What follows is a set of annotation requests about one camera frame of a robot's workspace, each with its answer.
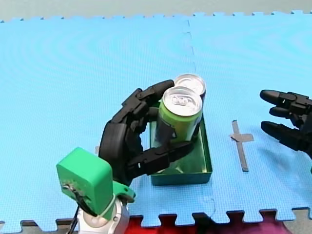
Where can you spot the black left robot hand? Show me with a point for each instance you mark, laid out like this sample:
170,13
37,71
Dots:
117,141

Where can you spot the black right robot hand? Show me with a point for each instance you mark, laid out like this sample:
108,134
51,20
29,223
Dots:
302,136

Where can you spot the green drink can dark band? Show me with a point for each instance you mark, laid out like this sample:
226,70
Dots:
180,124

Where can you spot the dark purple drink can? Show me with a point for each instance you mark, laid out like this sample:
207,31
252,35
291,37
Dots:
191,81

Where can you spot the shallow green tray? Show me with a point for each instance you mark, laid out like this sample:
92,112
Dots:
203,156

